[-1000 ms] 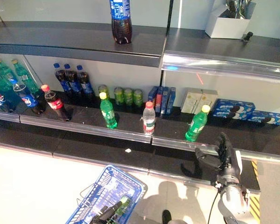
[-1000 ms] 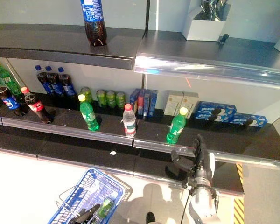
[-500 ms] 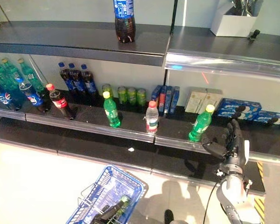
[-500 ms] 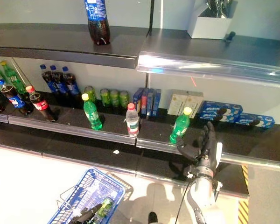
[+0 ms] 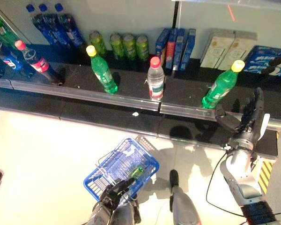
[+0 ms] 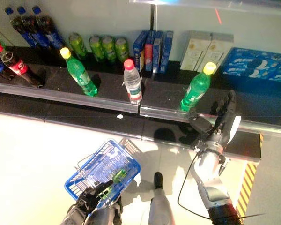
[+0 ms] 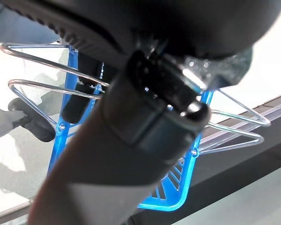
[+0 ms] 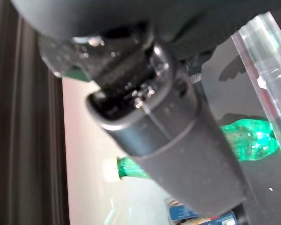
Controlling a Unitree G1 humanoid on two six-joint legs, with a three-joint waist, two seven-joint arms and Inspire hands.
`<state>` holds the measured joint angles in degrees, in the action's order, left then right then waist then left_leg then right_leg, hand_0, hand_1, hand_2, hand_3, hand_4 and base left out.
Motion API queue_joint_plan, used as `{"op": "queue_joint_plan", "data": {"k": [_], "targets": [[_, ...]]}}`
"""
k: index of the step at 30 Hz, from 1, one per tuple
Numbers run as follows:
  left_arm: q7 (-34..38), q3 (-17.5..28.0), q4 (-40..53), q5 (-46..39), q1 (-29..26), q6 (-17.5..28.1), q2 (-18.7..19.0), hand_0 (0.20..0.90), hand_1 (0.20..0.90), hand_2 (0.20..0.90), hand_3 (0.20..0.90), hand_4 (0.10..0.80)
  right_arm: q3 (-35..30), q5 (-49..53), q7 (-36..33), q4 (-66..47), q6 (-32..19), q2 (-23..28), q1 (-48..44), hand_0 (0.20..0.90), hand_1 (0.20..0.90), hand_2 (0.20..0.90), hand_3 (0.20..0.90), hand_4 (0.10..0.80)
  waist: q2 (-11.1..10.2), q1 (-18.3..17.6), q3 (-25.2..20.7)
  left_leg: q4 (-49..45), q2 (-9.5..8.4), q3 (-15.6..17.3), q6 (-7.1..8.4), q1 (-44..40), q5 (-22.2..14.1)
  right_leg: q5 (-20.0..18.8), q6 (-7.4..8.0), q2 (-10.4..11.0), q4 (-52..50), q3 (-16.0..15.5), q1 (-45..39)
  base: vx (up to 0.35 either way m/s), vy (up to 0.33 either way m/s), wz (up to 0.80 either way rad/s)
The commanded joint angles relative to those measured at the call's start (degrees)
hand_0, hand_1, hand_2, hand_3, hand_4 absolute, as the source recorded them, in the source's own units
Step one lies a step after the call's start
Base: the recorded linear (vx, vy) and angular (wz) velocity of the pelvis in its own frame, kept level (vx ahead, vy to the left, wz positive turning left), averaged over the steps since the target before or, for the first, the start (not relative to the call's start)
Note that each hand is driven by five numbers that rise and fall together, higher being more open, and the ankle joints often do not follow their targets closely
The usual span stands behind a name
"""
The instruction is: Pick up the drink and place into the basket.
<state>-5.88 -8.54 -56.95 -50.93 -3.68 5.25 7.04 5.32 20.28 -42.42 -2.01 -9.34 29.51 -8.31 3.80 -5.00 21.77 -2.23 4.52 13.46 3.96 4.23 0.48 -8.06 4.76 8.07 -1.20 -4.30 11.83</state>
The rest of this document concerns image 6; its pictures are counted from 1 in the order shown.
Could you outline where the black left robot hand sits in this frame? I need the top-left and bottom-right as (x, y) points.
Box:
(72, 179), (115, 218)

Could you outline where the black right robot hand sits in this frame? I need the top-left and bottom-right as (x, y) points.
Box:
(188, 89), (242, 147)

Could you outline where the blue plastic shopping basket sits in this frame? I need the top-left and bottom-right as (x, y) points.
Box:
(64, 137), (141, 210)

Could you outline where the Coca-Cola bottle red cap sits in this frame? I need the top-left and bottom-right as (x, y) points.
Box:
(0, 42), (47, 89)

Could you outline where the green drink can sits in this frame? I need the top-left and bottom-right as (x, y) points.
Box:
(114, 37), (130, 63)
(88, 35), (105, 61)
(101, 35), (117, 63)
(111, 168), (128, 184)
(68, 32), (88, 60)

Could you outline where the black left robot foot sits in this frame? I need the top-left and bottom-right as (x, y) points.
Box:
(113, 198), (124, 223)

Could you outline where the black robot foot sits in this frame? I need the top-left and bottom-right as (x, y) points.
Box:
(113, 198), (124, 223)
(153, 171), (165, 191)

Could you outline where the yellow black hazard tape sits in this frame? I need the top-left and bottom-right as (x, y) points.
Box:
(235, 133), (265, 218)

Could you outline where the silver right robot leg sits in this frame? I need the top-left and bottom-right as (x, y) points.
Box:
(148, 188), (177, 225)

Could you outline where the black right robot foot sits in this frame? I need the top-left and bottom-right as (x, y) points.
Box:
(153, 171), (165, 191)

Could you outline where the white cardboard product box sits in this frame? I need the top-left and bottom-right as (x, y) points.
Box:
(196, 32), (235, 73)
(179, 30), (214, 71)

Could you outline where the glossy black plinth board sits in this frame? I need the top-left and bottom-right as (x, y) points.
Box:
(0, 92), (263, 161)

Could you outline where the black zip tie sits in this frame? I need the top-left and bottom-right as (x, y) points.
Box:
(244, 212), (266, 221)

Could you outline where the clear water bottle red cap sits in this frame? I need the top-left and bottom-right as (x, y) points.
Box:
(122, 58), (143, 105)

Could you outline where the blue snack box red face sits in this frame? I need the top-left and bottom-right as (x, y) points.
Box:
(144, 30), (155, 72)

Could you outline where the long black drinks shelf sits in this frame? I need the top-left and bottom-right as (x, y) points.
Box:
(0, 45), (144, 116)

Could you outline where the black snack shelf clear rail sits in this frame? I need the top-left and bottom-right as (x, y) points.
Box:
(138, 67), (281, 136)

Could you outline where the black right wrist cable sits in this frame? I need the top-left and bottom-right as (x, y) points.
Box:
(177, 152), (213, 221)

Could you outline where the black shelf board clear rail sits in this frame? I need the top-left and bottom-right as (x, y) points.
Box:
(128, 0), (281, 12)

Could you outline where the black shelf upright post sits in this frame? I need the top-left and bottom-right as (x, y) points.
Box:
(150, 3), (155, 31)

